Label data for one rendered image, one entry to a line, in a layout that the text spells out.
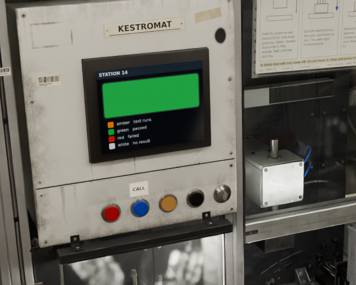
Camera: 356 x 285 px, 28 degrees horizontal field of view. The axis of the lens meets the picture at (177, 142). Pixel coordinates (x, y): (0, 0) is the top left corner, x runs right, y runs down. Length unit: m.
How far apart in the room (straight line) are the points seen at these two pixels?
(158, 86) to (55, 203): 0.30
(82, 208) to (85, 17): 0.37
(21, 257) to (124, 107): 0.36
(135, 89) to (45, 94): 0.17
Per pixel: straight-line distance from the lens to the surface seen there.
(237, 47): 1.44
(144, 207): 1.43
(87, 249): 1.40
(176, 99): 1.37
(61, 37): 1.31
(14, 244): 1.41
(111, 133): 1.34
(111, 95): 1.33
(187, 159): 1.44
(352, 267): 2.05
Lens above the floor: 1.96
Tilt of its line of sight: 17 degrees down
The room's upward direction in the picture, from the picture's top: 2 degrees counter-clockwise
